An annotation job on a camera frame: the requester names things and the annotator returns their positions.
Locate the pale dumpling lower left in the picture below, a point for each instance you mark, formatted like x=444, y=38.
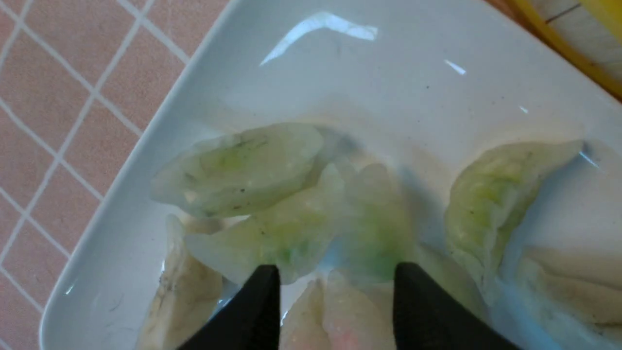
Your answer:
x=186, y=297

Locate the green dumpling top centre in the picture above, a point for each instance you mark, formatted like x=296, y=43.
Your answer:
x=489, y=199

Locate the pale dumpling top right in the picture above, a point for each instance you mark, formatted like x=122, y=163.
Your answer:
x=575, y=312

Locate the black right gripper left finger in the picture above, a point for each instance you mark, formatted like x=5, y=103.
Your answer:
x=250, y=321

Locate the pink filled dumpling centre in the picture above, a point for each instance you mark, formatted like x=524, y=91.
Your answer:
x=334, y=315

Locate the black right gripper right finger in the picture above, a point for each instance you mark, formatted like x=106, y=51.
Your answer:
x=425, y=317

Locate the green translucent dumpling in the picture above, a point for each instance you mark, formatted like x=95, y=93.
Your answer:
x=364, y=216

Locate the green dumpling left pair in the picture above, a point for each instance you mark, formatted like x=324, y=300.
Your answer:
x=241, y=173

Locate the yellow rimmed bamboo steamer basket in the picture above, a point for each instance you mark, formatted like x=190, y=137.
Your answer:
x=587, y=33

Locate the pale dumpling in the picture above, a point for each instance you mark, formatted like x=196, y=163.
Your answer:
x=186, y=297
x=575, y=312

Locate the white square plate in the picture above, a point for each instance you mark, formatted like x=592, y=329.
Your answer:
x=425, y=85

